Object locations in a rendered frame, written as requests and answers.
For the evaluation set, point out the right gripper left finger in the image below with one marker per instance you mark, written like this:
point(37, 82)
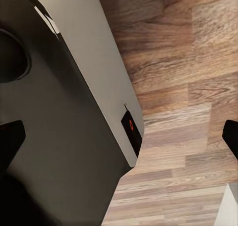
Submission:
point(12, 135)

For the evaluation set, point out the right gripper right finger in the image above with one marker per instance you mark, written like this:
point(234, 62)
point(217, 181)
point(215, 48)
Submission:
point(230, 136)

